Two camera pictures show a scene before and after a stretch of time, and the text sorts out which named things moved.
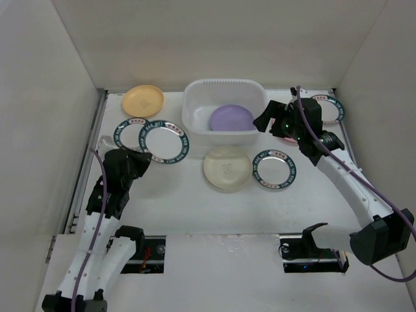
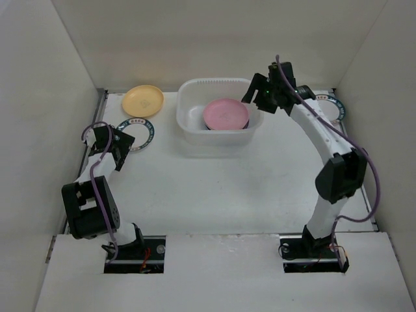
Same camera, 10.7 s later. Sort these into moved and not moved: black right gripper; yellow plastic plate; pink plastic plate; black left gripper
Moved: black left gripper; pink plastic plate; black right gripper
Not moved: yellow plastic plate
